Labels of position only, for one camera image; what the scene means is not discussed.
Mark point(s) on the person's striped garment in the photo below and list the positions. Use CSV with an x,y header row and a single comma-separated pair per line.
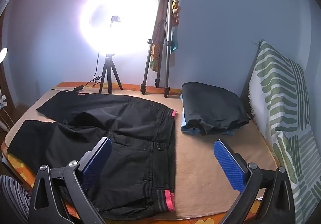
x,y
13,196

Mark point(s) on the orange bed sheet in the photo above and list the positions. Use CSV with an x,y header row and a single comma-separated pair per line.
x,y
130,86

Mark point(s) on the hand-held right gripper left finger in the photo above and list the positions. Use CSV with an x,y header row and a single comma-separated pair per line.
x,y
96,161

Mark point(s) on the dark folded garment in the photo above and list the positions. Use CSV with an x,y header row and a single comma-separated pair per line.
x,y
213,103

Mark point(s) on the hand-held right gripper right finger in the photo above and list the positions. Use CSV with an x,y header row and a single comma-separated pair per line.
x,y
229,166

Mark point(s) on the colourful patterned cloth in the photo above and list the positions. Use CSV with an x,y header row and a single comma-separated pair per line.
x,y
155,62

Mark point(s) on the black pants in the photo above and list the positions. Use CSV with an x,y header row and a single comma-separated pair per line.
x,y
125,123

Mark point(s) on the white lamp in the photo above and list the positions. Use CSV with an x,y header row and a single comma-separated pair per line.
x,y
3,52

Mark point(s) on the small black tripod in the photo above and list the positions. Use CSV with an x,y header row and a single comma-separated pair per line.
x,y
108,68

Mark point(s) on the green striped white pillow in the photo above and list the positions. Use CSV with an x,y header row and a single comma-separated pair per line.
x,y
275,93

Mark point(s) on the large silver tripod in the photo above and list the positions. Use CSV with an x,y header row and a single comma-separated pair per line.
x,y
167,63

